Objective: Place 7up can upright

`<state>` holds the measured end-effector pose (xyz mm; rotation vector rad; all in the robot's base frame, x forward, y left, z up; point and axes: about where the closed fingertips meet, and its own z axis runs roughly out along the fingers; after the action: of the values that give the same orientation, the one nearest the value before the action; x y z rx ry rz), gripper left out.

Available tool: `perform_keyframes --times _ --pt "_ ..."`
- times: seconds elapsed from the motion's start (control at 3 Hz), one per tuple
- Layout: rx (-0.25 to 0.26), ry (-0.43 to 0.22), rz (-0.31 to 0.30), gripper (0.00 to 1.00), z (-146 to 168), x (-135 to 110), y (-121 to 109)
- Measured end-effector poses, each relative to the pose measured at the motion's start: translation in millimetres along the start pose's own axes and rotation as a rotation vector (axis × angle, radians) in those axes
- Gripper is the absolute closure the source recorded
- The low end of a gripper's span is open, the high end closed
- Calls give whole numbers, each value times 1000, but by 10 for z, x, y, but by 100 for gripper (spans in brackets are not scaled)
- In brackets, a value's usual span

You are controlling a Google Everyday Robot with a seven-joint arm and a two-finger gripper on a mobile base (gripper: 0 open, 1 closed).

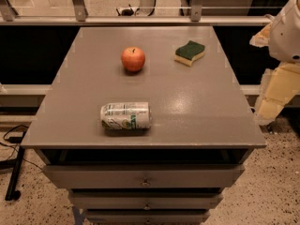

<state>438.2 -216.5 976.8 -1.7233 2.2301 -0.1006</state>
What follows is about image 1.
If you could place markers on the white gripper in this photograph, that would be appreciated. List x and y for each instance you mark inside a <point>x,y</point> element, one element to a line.
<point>286,37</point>

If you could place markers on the middle grey drawer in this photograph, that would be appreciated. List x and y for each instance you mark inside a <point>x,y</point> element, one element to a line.
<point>145,200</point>

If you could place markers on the white green 7up can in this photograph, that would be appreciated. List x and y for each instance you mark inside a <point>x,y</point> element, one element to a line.
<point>126,115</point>

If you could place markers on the bottom grey drawer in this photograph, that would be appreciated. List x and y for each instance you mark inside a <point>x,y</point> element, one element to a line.
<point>149,217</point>

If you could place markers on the green yellow sponge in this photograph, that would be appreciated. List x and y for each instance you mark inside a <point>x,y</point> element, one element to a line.
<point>189,53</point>

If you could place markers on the black metal stand leg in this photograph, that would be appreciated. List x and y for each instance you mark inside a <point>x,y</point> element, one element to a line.
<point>12,193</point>

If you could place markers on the red apple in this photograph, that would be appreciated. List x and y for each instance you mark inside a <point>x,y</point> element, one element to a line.
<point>133,59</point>

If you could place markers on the grey drawer cabinet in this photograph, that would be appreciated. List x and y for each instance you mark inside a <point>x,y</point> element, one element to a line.
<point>199,114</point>

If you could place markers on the metal railing frame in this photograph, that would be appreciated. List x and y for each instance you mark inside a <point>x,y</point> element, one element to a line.
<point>148,12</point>

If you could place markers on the grey drawer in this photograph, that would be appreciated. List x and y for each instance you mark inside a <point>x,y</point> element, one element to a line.
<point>144,176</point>
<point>145,200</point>
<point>149,217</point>

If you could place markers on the top grey drawer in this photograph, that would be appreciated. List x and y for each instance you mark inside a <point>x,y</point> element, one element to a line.
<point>144,176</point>

